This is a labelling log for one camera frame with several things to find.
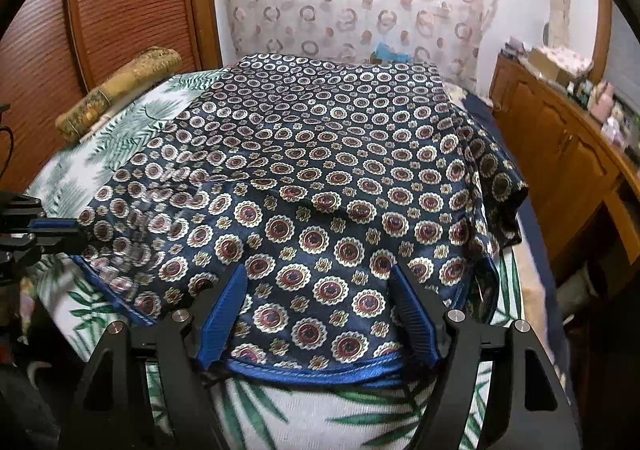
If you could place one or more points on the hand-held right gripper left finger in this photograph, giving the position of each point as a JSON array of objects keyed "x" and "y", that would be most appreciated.
[{"x": 225, "y": 317}]

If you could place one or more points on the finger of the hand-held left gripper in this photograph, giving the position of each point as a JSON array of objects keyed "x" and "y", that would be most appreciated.
[
  {"x": 30, "y": 210},
  {"x": 40, "y": 242}
]

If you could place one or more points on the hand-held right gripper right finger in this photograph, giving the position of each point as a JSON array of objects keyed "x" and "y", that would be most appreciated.
[{"x": 417, "y": 317}]

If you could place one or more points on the navy medallion print garment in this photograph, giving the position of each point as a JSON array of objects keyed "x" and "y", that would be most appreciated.
[{"x": 320, "y": 170}]

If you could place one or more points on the white leaf print sheet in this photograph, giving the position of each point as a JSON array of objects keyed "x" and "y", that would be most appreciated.
[{"x": 310, "y": 410}]

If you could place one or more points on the gold patterned bolster pillow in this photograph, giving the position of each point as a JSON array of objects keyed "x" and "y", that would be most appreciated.
[{"x": 120, "y": 90}]

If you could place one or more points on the white bag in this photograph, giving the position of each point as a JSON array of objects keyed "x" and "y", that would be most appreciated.
[{"x": 580, "y": 292}]

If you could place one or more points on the wooden dresser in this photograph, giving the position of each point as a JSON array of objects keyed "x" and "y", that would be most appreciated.
[{"x": 555, "y": 145}]

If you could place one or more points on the blue plastic bag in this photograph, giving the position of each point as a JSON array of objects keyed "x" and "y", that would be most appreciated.
[{"x": 389, "y": 53}]

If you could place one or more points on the pink container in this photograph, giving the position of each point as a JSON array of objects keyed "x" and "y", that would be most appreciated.
[{"x": 602, "y": 102}]

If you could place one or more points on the cardboard box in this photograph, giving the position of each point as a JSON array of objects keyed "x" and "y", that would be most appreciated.
[{"x": 555, "y": 61}]

